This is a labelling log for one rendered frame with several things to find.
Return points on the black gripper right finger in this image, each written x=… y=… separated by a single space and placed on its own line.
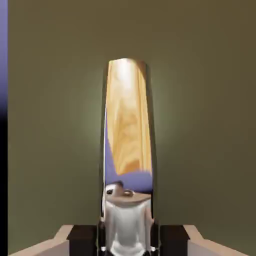
x=176 y=239

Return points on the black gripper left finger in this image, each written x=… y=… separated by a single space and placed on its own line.
x=80 y=239

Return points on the olive painted cabinet door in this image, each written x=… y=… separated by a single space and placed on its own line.
x=200 y=100

